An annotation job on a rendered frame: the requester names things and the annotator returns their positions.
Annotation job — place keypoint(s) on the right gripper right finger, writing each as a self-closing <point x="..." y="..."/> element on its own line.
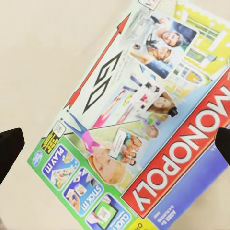
<point x="222" y="142"/>

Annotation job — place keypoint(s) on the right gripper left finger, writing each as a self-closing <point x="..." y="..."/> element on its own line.
<point x="11" y="144"/>

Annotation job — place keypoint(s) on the bed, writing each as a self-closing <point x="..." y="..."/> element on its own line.
<point x="46" y="46"/>

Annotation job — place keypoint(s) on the board game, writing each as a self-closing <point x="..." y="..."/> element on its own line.
<point x="133" y="148"/>

